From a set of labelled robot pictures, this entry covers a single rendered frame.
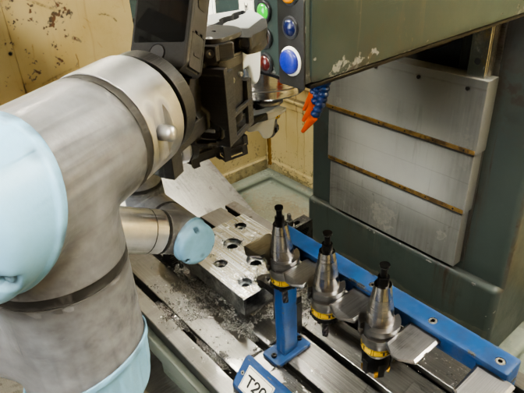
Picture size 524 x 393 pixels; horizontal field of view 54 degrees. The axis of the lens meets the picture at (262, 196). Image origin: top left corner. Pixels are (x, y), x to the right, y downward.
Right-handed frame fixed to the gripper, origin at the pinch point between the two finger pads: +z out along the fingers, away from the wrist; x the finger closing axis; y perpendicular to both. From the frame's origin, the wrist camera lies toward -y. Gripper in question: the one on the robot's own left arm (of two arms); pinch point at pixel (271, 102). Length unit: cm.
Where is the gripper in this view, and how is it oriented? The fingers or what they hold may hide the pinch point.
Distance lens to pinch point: 105.2
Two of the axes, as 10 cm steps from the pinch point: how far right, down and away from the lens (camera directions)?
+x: 5.4, 4.1, -7.4
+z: 8.4, -3.5, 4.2
